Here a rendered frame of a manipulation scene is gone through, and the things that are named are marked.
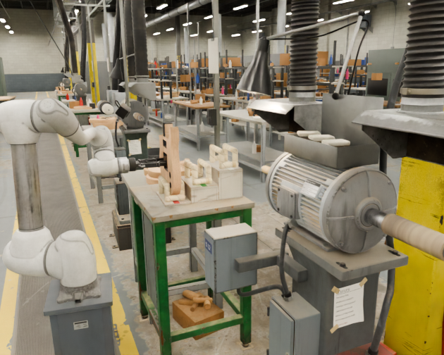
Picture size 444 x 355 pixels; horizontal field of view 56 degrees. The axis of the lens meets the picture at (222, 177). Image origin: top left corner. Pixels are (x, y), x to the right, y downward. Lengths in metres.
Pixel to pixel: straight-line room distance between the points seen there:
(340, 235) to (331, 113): 0.44
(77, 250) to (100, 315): 0.30
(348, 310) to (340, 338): 0.10
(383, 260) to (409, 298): 1.24
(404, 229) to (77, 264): 1.30
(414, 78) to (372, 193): 0.33
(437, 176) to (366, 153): 0.99
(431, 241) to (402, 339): 1.62
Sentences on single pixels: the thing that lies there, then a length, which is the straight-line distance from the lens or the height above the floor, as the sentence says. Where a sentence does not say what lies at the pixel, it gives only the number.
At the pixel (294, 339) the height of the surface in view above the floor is 0.86.
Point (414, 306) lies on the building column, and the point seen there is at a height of 0.43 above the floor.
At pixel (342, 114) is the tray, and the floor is 1.50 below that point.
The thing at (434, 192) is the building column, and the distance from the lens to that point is 2.24.
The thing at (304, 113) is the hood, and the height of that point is 1.50.
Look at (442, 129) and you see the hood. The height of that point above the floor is 1.52.
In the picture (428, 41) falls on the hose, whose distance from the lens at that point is 1.13.
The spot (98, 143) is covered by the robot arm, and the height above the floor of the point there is 1.28.
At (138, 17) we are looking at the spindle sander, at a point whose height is 2.07.
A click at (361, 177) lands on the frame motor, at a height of 1.36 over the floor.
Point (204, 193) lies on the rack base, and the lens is 2.31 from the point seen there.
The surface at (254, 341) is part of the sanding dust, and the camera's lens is 2.79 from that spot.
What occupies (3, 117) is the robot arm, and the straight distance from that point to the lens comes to 1.89.
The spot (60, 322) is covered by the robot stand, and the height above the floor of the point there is 0.63.
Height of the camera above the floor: 1.66
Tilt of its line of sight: 15 degrees down
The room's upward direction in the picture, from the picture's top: 1 degrees counter-clockwise
